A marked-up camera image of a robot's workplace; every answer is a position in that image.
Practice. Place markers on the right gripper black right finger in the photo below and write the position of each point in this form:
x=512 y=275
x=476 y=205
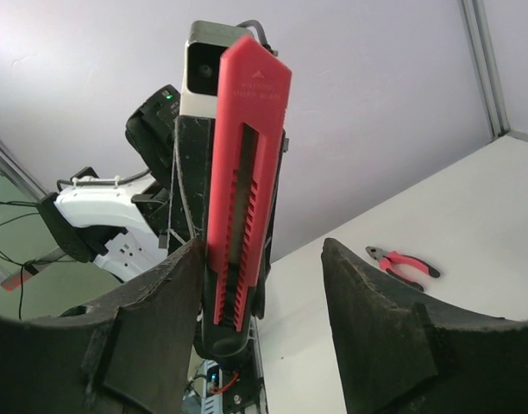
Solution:
x=399 y=350

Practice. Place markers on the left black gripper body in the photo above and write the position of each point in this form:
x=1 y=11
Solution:
x=195 y=181

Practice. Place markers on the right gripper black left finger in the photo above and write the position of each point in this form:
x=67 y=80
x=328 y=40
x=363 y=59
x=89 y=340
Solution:
x=126 y=351

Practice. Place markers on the red black utility knife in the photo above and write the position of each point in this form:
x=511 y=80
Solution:
x=253 y=89

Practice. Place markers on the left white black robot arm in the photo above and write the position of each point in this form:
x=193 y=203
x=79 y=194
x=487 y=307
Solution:
x=113 y=222

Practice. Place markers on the red black pliers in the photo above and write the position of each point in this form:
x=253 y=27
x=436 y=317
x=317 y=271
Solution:
x=392 y=263

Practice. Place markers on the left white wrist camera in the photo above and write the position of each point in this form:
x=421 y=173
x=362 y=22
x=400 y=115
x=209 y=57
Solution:
x=204 y=47

